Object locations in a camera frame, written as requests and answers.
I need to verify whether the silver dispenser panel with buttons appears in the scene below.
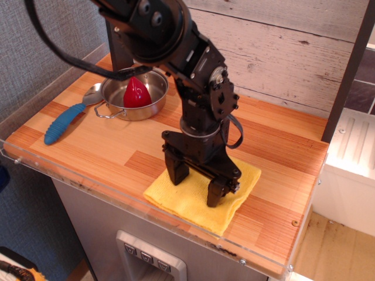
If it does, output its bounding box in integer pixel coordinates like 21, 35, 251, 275
116, 230, 188, 280

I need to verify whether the grey toy fridge cabinet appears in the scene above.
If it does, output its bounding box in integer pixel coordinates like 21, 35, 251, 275
53, 180, 268, 280

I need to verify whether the dark left frame post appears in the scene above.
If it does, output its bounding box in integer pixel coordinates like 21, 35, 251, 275
105, 20, 134, 71

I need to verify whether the dark frame post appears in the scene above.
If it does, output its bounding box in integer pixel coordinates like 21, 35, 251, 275
321, 0, 374, 143
105, 20, 134, 71

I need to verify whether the small steel pot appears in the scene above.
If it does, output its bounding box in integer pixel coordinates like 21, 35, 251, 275
94, 70, 169, 121

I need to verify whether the red plastic pepper toy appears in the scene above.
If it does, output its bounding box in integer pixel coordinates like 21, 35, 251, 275
123, 77, 152, 108

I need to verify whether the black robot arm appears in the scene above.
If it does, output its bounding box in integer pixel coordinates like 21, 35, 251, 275
96, 1, 241, 207

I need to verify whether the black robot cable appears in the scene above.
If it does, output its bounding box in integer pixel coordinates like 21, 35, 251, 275
24, 0, 153, 81

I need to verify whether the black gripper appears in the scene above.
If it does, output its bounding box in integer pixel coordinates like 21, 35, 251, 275
162, 122, 241, 207

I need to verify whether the blue handled metal spoon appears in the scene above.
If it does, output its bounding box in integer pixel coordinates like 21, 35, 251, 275
44, 83, 103, 145

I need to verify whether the dark right frame post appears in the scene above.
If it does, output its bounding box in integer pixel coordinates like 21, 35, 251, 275
321, 0, 374, 143

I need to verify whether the yellow object bottom left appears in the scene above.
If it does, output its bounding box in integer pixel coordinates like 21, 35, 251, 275
1, 261, 46, 281

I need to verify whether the yellow cloth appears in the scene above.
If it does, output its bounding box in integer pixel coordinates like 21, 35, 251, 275
144, 158, 261, 236

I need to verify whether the clear acrylic table guard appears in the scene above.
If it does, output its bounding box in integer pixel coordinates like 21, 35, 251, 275
4, 133, 328, 280

